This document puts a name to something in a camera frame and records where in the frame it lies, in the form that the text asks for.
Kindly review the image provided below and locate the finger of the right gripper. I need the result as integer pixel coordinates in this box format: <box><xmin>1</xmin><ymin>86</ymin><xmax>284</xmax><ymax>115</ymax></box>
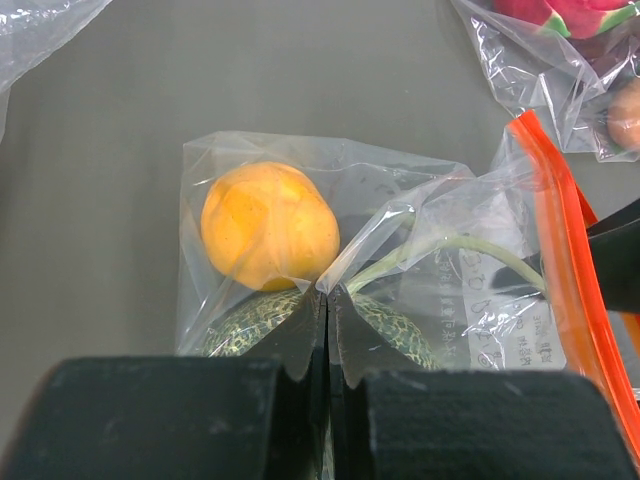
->
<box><xmin>587</xmin><ymin>199</ymin><xmax>639</xmax><ymax>314</ymax></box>

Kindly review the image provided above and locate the fake red strawberry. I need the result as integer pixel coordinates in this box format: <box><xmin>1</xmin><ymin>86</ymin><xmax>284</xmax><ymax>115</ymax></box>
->
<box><xmin>492</xmin><ymin>0</ymin><xmax>639</xmax><ymax>40</ymax></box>

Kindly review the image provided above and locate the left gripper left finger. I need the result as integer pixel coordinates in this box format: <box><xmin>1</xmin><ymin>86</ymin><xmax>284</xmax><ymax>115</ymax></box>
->
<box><xmin>0</xmin><ymin>287</ymin><xmax>329</xmax><ymax>480</ymax></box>

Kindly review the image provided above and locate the blue zip bag left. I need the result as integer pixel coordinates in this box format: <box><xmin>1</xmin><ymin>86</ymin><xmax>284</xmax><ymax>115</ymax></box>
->
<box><xmin>0</xmin><ymin>0</ymin><xmax>110</xmax><ymax>130</ymax></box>

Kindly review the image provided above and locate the blue zip bag with strawberry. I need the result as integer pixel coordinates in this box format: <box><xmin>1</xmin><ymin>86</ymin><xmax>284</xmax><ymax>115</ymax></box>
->
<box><xmin>453</xmin><ymin>1</ymin><xmax>639</xmax><ymax>162</ymax></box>

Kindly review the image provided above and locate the fake brown pear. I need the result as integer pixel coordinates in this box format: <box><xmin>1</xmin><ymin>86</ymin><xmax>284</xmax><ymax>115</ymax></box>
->
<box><xmin>200</xmin><ymin>162</ymin><xmax>340</xmax><ymax>292</ymax></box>

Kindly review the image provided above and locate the fake peach in blue bag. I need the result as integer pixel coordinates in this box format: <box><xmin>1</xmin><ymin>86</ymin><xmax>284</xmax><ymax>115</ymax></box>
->
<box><xmin>607</xmin><ymin>78</ymin><xmax>639</xmax><ymax>151</ymax></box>

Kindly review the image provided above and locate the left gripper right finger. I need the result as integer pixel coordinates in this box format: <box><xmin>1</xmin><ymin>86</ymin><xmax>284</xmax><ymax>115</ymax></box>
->
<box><xmin>328</xmin><ymin>288</ymin><xmax>639</xmax><ymax>479</ymax></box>

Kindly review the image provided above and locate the red zip clear bag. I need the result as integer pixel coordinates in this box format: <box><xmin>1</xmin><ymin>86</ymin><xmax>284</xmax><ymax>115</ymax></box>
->
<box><xmin>175</xmin><ymin>110</ymin><xmax>640</xmax><ymax>401</ymax></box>

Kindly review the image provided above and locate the fake netted green melon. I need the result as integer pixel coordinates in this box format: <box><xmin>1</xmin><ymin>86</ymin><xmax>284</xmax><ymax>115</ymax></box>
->
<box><xmin>199</xmin><ymin>235</ymin><xmax>547</xmax><ymax>480</ymax></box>

